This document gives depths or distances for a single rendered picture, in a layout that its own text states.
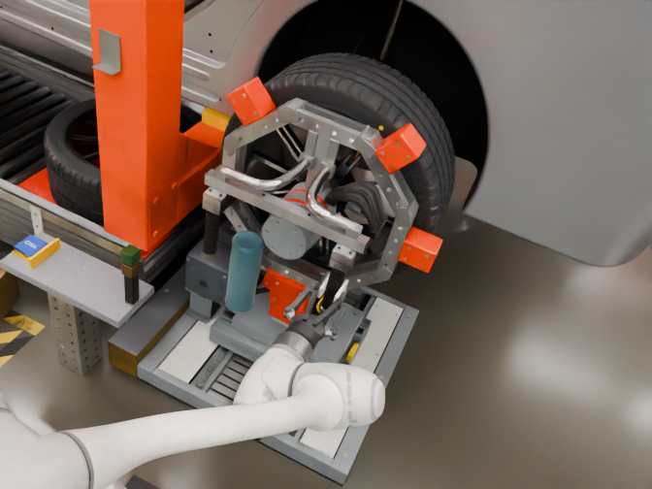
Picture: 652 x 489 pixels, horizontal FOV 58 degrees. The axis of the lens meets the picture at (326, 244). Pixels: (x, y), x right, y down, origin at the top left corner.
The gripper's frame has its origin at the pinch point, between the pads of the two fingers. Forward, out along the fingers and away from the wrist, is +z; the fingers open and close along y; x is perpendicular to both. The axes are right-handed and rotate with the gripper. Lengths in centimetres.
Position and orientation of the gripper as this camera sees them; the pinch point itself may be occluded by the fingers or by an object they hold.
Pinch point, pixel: (333, 288)
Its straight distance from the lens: 140.9
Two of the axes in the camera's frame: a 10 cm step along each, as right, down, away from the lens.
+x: 2.0, -7.4, -6.5
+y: 9.0, 4.0, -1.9
